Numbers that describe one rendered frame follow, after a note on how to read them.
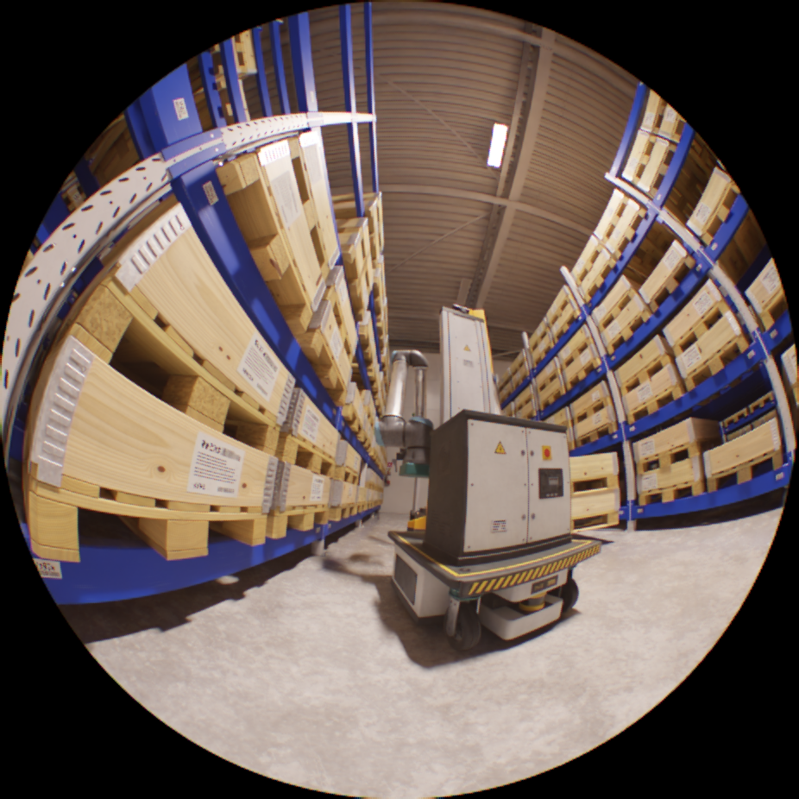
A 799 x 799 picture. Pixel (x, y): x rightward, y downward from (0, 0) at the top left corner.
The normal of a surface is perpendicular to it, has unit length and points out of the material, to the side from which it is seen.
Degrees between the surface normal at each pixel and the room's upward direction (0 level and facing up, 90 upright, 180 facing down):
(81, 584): 90
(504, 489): 90
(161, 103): 90
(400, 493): 90
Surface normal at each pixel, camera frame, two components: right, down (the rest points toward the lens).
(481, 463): 0.23, -0.37
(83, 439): 1.00, 0.07
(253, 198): -0.08, 0.91
